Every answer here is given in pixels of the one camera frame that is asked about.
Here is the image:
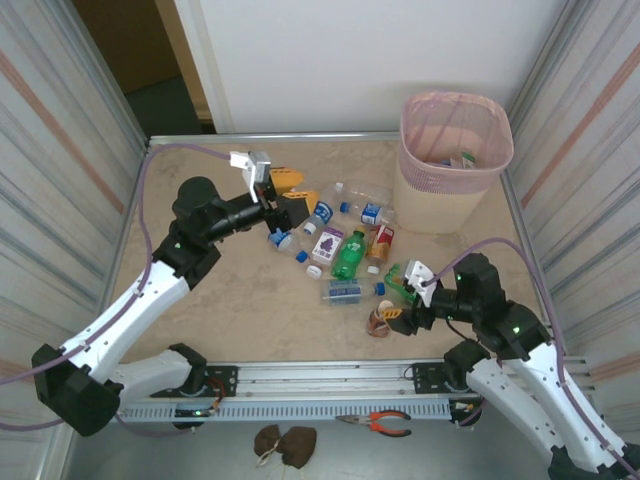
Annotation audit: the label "brown tea bottle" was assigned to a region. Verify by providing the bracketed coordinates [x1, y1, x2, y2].
[365, 298, 397, 339]

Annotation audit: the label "blue label bottle white cap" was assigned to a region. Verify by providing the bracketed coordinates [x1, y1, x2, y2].
[302, 199, 335, 236]

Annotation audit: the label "purple grape label bottle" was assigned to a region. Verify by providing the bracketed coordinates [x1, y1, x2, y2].
[305, 225, 345, 280]

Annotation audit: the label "long blue label water bottle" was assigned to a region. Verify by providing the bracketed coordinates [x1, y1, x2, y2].
[319, 277, 386, 306]

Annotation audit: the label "green soda bottle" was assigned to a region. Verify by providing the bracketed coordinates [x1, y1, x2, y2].
[330, 227, 371, 281]

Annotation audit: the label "red yellow label bottle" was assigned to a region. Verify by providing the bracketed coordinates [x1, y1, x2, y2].
[364, 223, 399, 276]

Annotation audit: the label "blue white label clear bottle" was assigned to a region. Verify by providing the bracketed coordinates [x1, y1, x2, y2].
[339, 200, 401, 226]

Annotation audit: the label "beige plastic waste bin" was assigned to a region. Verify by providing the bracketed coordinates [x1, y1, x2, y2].
[392, 89, 515, 235]

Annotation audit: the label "pink bin liner bag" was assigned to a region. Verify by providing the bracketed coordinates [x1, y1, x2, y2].
[398, 89, 515, 194]

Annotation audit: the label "crushed green bottle yellow cap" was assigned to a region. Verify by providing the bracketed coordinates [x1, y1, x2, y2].
[383, 263, 419, 305]

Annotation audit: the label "large clear unlabelled bottle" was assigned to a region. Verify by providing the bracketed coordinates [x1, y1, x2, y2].
[333, 178, 401, 211]

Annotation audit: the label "tan wooden door jamb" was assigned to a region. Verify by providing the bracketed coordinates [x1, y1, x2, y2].
[153, 0, 217, 122]

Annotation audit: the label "brown cloth pouch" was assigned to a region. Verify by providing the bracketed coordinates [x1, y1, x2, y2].
[253, 424, 284, 459]
[277, 425, 319, 470]

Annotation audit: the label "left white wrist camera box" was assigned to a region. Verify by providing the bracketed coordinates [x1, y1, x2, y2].
[228, 150, 274, 205]

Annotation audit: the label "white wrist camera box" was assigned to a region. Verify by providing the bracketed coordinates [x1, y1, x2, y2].
[228, 150, 274, 205]
[403, 258, 444, 307]

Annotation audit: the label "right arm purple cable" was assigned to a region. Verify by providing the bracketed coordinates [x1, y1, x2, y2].
[432, 237, 640, 480]

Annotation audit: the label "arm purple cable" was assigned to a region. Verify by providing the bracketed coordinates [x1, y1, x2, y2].
[432, 237, 640, 480]
[0, 143, 234, 437]

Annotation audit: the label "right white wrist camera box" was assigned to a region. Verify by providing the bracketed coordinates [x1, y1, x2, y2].
[403, 258, 444, 307]

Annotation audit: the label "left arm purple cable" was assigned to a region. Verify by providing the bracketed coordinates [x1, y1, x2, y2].
[0, 143, 234, 437]

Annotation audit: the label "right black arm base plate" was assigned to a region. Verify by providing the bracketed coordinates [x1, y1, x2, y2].
[410, 360, 503, 395]

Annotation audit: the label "aluminium mounting rail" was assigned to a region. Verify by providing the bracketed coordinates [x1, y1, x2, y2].
[52, 355, 599, 401]

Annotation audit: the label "orange handled pliers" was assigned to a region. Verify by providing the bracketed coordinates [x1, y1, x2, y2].
[334, 409, 414, 438]

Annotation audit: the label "right base wire bundle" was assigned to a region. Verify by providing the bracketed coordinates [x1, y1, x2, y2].
[449, 384, 489, 429]

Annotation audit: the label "base wire bundle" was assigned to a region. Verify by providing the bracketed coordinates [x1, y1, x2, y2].
[449, 384, 489, 429]
[202, 377, 226, 416]

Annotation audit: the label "grey slotted cable duct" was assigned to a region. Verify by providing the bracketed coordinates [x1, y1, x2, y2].
[117, 402, 454, 424]

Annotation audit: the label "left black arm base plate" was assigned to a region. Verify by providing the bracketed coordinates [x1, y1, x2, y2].
[148, 365, 239, 399]

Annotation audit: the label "left base wire bundle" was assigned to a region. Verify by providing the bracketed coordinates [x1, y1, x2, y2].
[202, 377, 226, 416]

